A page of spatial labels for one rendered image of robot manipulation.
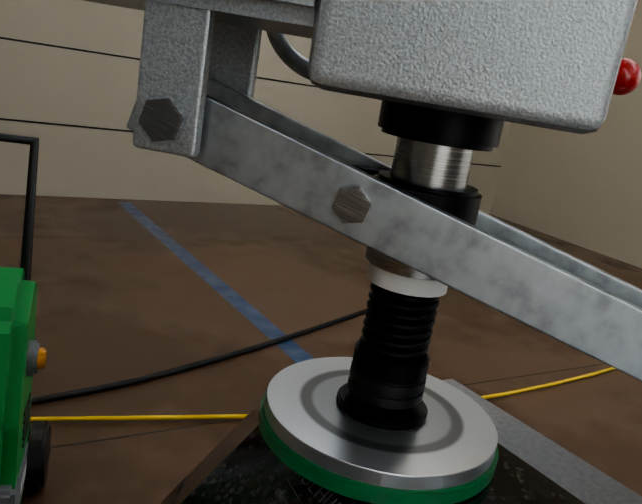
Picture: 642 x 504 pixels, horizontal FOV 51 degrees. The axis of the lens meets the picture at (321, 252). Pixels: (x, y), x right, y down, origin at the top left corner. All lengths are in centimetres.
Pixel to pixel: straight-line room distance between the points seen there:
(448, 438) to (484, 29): 34
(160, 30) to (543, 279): 34
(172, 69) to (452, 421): 39
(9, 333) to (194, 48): 112
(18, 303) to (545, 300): 126
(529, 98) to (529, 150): 639
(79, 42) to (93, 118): 50
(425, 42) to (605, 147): 592
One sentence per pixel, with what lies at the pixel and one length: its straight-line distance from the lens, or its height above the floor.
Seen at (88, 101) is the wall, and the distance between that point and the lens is 492.
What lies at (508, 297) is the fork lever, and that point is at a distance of 53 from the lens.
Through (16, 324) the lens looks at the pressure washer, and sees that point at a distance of 157.
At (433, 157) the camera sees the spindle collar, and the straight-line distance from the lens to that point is 54.
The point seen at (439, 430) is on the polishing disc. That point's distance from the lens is 62.
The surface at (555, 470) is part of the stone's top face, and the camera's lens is 68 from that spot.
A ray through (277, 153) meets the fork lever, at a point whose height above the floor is 105.
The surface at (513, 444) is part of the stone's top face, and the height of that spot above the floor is 80.
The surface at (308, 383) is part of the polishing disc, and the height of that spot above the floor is 83.
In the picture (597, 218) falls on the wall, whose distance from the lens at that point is 634.
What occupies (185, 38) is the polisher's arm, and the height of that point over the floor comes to 112.
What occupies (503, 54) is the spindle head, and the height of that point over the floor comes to 114.
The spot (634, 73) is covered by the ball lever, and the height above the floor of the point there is 116.
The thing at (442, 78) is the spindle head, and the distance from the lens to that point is 46.
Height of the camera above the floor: 112
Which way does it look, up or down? 15 degrees down
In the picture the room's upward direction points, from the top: 10 degrees clockwise
